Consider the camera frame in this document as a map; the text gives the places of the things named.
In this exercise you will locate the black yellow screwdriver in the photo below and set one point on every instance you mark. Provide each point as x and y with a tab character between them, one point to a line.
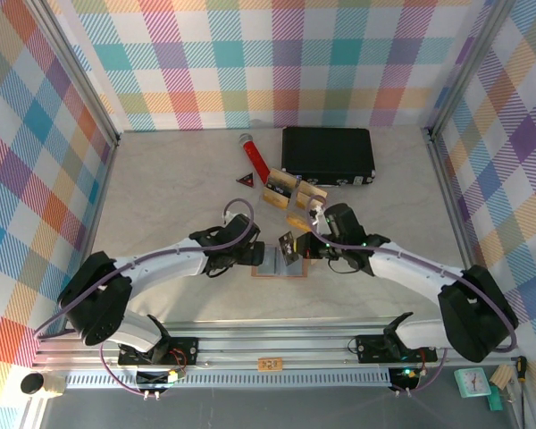
521	367

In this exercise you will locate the gold credit card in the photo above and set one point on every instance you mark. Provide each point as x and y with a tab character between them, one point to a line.
315	190
286	177
304	202
274	200

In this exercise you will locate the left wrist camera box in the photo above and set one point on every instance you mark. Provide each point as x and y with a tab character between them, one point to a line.
228	216

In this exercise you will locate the aluminium side rail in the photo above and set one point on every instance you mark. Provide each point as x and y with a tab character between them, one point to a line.
444	187
106	179

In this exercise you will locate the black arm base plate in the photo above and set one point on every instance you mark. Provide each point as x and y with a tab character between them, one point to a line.
371	348
183	353

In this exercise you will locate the small controller board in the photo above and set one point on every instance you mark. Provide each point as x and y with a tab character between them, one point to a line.
156	377
406	377

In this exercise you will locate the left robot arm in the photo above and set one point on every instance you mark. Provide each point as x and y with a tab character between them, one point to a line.
98	304

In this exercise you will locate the wooden code tag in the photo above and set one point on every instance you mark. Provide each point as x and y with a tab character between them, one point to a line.
270	364

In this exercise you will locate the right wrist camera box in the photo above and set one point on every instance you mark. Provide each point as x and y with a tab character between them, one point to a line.
315	212

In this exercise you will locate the teal alarm clock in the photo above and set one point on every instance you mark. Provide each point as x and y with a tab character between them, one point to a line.
472	383

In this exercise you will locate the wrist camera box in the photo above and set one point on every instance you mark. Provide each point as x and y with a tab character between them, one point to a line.
315	212
228	216

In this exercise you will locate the black beige cylinder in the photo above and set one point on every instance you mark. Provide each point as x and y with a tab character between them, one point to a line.
38	384

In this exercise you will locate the black credit card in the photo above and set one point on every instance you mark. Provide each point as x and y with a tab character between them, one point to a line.
278	187
288	248

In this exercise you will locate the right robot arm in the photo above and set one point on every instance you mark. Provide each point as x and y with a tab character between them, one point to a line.
478	313

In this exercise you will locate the red microphone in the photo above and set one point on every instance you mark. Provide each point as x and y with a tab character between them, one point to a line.
257	161

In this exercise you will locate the wooden block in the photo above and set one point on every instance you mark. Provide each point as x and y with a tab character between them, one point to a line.
503	376

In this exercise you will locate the green clip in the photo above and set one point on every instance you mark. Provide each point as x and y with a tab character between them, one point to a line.
495	400

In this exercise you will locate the black briefcase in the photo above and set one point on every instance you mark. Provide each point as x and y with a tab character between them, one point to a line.
328	154

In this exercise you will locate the aluminium front rail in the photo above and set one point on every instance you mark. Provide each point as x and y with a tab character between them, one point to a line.
272	344

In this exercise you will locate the red black triangle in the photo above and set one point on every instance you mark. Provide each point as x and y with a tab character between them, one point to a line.
245	180

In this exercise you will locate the aluminium corner post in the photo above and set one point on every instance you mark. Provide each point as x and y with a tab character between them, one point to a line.
73	67
466	67

